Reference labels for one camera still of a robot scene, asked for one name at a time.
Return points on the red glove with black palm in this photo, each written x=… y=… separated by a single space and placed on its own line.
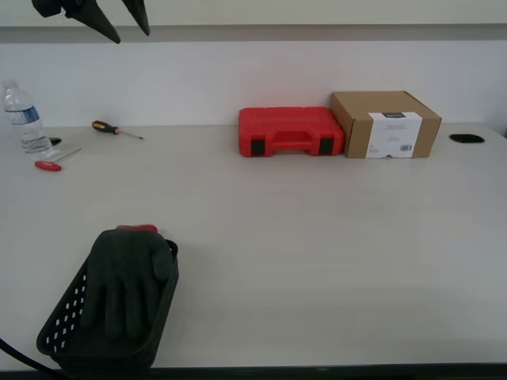
x=119 y=285

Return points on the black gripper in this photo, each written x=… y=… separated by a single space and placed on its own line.
x=55 y=7

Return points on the red plastic tool case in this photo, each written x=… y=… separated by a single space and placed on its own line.
x=289 y=126

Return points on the clear plastic water bottle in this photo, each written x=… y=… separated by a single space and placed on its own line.
x=25 y=122

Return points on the black perforated plastic basket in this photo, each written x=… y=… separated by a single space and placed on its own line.
x=63 y=316

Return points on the brown cardboard box white label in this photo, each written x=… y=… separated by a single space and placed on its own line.
x=356 y=118

